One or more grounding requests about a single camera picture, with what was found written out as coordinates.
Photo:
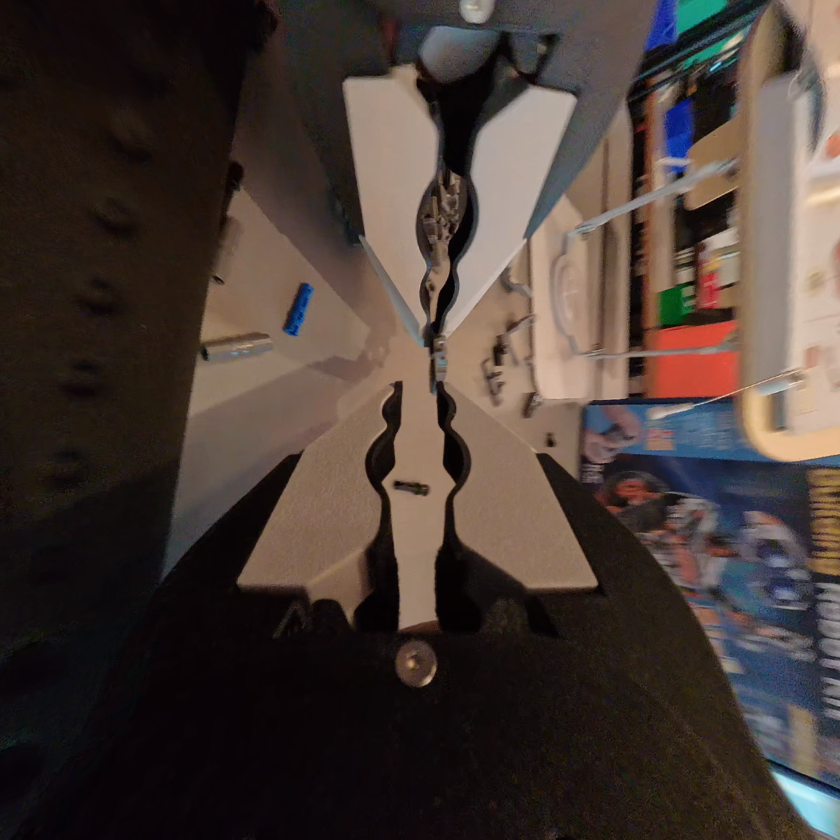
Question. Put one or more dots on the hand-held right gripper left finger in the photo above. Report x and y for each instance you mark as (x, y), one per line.
(308, 525)

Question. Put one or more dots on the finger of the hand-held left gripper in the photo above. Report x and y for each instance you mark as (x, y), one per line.
(387, 184)
(512, 177)

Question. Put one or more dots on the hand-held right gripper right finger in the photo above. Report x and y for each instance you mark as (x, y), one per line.
(525, 525)

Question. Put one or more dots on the small black pin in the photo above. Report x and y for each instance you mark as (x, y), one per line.
(411, 487)

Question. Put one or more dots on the grey clip plate assembly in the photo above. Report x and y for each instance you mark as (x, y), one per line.
(438, 361)

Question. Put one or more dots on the blue plastic pin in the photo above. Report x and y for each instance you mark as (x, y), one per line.
(298, 308)

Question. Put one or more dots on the white rounded tray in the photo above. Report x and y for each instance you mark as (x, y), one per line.
(564, 367)

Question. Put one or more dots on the grey tube connector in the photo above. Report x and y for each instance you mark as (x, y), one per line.
(236, 346)

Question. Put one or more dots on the orange cardboard box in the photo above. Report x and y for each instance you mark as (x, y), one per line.
(689, 358)

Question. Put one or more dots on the open instruction booklet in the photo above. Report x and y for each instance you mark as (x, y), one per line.
(781, 262)

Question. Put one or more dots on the black dimpled foam pad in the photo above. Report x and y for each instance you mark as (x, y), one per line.
(98, 262)

